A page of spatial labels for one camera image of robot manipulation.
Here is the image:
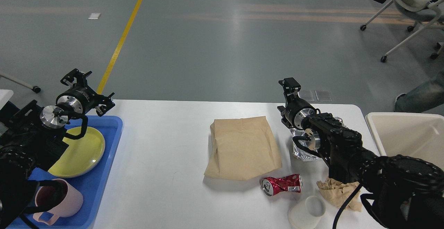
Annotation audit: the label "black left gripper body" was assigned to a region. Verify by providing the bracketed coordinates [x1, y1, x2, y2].
[56, 88, 98, 114]

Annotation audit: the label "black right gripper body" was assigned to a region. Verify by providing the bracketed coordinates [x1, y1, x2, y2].
[277, 96, 317, 129]

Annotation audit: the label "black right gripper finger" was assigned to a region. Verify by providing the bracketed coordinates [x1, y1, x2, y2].
[279, 78, 301, 99]

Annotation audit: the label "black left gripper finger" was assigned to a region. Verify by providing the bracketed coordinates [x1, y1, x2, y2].
[92, 92, 115, 117]
[60, 69, 93, 91]

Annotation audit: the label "aluminium foil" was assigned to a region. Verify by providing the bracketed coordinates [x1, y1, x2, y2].
[289, 113, 344, 166]

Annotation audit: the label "yellow plate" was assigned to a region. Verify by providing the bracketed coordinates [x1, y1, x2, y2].
[48, 127, 106, 178]

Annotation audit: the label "pink mug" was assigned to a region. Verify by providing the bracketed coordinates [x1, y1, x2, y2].
[32, 178, 84, 226]

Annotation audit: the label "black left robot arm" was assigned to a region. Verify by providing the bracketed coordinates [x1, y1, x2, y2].
[0, 69, 115, 229]

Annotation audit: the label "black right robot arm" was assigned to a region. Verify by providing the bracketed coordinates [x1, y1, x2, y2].
[278, 78, 444, 229]

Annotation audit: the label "blue plastic tray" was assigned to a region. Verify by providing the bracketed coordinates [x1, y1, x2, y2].
[26, 115, 123, 229]

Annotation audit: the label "floor outlet plates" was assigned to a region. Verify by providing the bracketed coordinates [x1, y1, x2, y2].
[298, 90, 333, 102]

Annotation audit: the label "white chair leg with caster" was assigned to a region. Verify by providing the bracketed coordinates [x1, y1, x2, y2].
[0, 71, 41, 93]

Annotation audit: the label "brown paper bag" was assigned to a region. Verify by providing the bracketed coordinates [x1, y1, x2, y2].
[204, 116, 282, 180]

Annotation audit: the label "crushed red soda can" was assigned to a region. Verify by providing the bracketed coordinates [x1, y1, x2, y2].
[259, 174, 303, 196]

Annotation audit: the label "crumpled brown napkin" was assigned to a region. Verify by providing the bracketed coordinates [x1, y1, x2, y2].
[316, 177, 362, 212]

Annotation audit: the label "white paper cup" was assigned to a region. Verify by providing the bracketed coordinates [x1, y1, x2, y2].
[288, 196, 326, 229]

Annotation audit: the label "beige plastic bin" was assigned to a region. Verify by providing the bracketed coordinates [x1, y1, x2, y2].
[365, 112, 444, 169]

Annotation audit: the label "person in jeans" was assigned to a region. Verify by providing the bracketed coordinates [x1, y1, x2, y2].
[394, 70, 444, 113]

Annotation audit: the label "white office chair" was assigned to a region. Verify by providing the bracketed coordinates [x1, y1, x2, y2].
[360, 0, 443, 63]

